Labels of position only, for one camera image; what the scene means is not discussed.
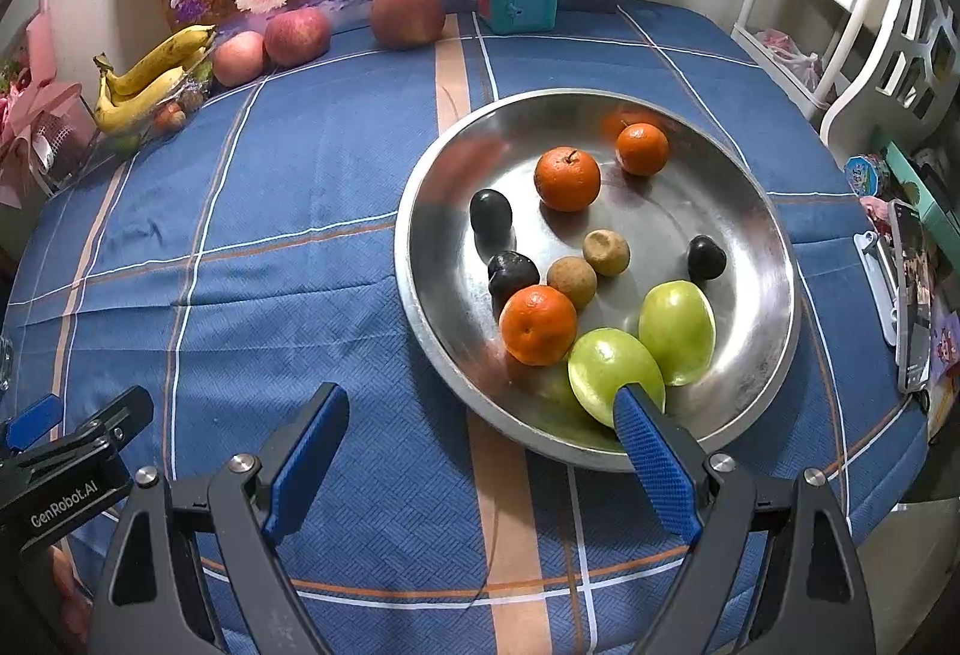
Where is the large orange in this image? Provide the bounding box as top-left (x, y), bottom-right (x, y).
top-left (499, 284), bottom-right (579, 367)

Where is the small tangerine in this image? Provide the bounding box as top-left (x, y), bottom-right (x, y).
top-left (534, 146), bottom-right (602, 213)
top-left (615, 122), bottom-right (671, 178)

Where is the brownish red apple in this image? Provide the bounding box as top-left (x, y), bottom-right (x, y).
top-left (370, 0), bottom-right (446, 51)

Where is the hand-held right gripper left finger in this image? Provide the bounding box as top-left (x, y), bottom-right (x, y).
top-left (88, 382), bottom-right (352, 655)

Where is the black plum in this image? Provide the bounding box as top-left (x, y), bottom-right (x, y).
top-left (688, 235), bottom-right (728, 282)
top-left (487, 251), bottom-right (541, 300)
top-left (470, 188), bottom-right (514, 245)

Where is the white phone stand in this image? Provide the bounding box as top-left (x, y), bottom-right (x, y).
top-left (853, 230), bottom-right (901, 347)

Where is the smartphone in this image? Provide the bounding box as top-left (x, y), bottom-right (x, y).
top-left (889, 199), bottom-right (935, 395)

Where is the colourful snack cup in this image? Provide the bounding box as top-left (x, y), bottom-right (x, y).
top-left (844, 154), bottom-right (891, 197)

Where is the small brown round fruit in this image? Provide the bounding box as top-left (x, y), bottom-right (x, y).
top-left (546, 255), bottom-right (599, 311)
top-left (583, 229), bottom-right (630, 278)

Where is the pink red apple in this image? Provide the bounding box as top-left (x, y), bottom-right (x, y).
top-left (212, 30), bottom-right (266, 88)

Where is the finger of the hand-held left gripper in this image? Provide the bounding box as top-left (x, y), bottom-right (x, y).
top-left (79, 386), bottom-right (155, 457)
top-left (0, 394), bottom-right (62, 450)

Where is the clear plastic fruit box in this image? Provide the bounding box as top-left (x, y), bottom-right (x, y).
top-left (97, 62), bottom-right (215, 157)

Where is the white chair back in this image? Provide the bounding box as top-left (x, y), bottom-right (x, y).
top-left (819, 0), bottom-right (960, 150)

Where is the blue plaid tablecloth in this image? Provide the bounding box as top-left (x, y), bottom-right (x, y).
top-left (0, 0), bottom-right (931, 655)

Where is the green apple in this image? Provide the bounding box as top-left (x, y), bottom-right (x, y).
top-left (568, 327), bottom-right (667, 429)
top-left (638, 280), bottom-right (716, 387)

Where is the pink plastic bag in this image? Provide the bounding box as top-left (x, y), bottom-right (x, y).
top-left (754, 27), bottom-right (826, 94)

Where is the dark red apple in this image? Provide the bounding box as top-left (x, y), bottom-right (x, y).
top-left (263, 7), bottom-right (332, 67)

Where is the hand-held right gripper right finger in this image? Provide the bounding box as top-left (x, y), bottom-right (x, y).
top-left (613, 383), bottom-right (877, 655)

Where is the round steel plate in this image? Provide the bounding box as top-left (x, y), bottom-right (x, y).
top-left (394, 89), bottom-right (802, 473)

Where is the pink printed card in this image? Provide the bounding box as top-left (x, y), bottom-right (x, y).
top-left (926, 295), bottom-right (960, 442)

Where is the green box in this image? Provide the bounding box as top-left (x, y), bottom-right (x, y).
top-left (885, 141), bottom-right (960, 251)

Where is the yellow banana bunch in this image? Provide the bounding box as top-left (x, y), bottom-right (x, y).
top-left (93, 24), bottom-right (217, 136)

